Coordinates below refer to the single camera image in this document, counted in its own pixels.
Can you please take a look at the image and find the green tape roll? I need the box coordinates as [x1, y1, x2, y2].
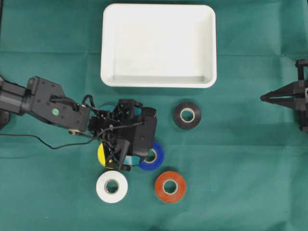
[99, 103, 116, 113]

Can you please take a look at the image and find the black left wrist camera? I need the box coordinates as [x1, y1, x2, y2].
[131, 107, 157, 162]

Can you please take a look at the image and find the yellow tape roll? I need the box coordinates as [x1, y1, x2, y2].
[97, 143, 112, 169]

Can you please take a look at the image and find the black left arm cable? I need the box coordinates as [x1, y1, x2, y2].
[0, 95, 145, 150]

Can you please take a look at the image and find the white tape roll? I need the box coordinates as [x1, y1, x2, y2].
[96, 170, 128, 204]

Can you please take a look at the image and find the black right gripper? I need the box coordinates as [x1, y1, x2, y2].
[260, 59, 308, 131]

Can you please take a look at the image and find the red tape roll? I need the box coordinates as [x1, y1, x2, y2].
[155, 171, 186, 203]

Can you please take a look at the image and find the black tape roll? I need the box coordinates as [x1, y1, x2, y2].
[173, 102, 202, 130]

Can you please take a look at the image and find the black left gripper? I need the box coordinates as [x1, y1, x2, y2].
[88, 99, 144, 171]

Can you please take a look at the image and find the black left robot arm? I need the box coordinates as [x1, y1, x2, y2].
[0, 77, 148, 171]

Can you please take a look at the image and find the white plastic case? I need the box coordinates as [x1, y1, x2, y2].
[100, 3, 217, 89]

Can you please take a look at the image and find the blue tape roll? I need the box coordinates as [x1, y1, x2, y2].
[138, 141, 165, 171]

